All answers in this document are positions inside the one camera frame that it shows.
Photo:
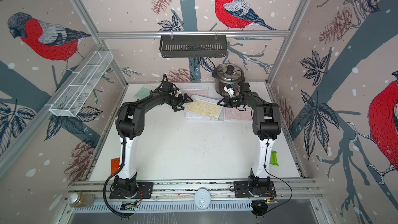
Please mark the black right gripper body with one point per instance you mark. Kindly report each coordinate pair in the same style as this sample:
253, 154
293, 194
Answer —
235, 101

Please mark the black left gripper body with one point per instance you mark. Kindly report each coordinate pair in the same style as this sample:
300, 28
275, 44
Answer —
174, 101

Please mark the pink keyboard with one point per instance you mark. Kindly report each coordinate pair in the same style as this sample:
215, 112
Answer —
238, 114
190, 91

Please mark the white keyboard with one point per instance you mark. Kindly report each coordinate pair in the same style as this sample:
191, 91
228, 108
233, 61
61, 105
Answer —
206, 99

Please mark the yellow keyboard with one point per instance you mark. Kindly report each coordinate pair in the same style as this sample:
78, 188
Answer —
204, 109

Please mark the green keyboard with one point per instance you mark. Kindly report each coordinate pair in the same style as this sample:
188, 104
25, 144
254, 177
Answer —
144, 91

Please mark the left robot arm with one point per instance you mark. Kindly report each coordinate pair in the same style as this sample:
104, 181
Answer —
130, 124

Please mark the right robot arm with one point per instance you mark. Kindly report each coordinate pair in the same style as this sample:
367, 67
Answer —
266, 127

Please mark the pink keyboard back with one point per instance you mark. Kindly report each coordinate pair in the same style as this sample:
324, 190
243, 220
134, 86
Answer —
190, 91

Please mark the steel rice cooker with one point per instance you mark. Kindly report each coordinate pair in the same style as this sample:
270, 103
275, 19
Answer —
229, 76

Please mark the black hanging basket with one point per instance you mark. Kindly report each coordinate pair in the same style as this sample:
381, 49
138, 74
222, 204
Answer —
193, 46

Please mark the green packet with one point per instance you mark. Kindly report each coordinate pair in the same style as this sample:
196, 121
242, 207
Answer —
273, 159

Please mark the red packet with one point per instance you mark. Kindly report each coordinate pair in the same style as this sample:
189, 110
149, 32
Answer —
115, 163

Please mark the white round cap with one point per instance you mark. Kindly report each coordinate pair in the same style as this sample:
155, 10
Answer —
202, 199

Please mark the glass jar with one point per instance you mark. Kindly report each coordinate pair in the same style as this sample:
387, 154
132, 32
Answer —
80, 200

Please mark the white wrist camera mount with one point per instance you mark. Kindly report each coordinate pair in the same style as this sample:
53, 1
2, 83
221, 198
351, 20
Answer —
229, 89

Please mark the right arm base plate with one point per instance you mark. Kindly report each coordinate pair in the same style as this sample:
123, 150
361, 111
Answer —
263, 189

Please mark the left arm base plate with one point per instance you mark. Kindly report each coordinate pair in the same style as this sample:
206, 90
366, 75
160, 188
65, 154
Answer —
122, 189

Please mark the aluminium front rail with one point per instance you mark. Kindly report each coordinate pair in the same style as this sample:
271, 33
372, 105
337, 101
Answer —
219, 189

